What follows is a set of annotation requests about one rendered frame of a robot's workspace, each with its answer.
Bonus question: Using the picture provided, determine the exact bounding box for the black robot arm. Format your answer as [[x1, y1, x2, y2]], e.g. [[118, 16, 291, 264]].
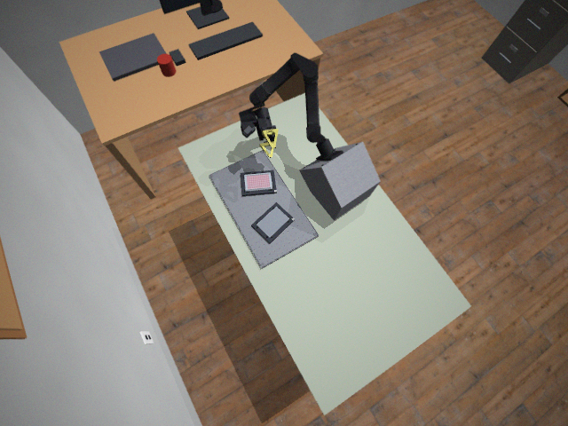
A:
[[239, 52, 343, 161]]

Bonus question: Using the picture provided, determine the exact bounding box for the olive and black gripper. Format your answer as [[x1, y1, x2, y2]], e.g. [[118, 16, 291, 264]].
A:
[[259, 117, 279, 158]]

